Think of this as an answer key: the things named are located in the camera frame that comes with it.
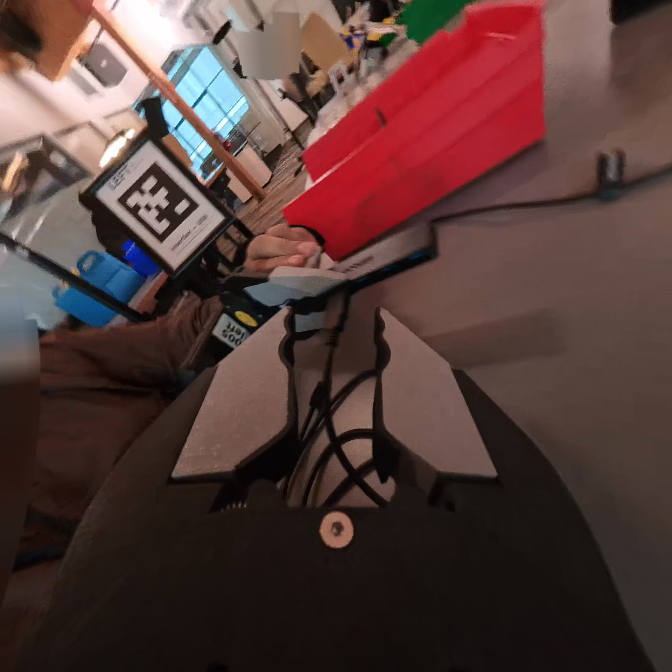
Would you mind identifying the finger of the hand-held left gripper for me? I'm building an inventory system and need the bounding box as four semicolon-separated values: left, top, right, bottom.
243;265;348;309
290;309;330;334

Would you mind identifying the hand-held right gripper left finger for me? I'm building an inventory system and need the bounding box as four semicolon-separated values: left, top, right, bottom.
170;306;298;481

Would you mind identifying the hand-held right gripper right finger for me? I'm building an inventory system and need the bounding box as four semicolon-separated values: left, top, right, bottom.
372;307;499;482

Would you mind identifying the black USB cable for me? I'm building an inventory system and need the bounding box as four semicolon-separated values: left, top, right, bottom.
286;290;350;507

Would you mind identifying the slim black USB hub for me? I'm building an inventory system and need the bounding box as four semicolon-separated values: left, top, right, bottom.
328;223;439;287

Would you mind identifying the red plastic bin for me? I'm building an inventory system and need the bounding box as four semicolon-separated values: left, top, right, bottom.
282;0;547;261

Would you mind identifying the person's left forearm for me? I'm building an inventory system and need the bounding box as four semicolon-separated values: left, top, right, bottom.
39;294;226;392

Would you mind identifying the person's left hand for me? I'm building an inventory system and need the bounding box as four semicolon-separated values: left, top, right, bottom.
246;225;326;272

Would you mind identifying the marker sign on easel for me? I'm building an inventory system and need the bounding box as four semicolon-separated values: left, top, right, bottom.
79;138;238;279

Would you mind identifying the blue plastic crate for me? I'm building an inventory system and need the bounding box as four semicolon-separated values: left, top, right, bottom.
52;239;161;326

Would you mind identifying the green plastic bin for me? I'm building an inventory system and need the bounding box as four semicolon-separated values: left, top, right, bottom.
399;0;473;45

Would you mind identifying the brown wooden post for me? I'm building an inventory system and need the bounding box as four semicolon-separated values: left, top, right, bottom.
92;8;266;203

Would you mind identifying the black hub cable with strap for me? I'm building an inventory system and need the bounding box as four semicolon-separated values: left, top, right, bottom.
430;151;672;224

